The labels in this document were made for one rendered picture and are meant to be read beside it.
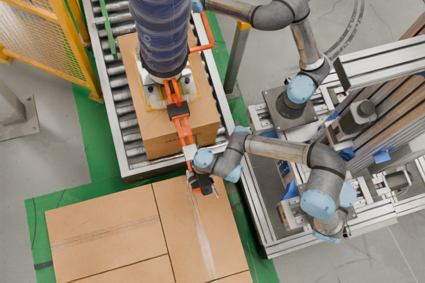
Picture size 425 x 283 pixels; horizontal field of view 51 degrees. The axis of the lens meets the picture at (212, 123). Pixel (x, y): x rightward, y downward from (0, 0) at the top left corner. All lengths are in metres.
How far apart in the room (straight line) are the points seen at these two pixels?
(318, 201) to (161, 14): 0.83
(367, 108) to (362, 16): 2.25
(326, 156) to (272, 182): 1.45
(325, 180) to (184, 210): 1.20
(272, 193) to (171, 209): 0.74
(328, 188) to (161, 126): 1.01
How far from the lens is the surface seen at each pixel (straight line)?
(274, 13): 1.80
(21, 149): 3.39
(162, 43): 1.84
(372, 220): 2.33
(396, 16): 4.07
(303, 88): 2.06
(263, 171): 3.00
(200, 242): 2.55
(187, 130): 2.09
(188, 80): 2.29
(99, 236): 2.59
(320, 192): 1.52
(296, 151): 1.63
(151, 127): 2.25
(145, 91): 2.30
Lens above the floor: 3.08
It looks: 71 degrees down
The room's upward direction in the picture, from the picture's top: 12 degrees clockwise
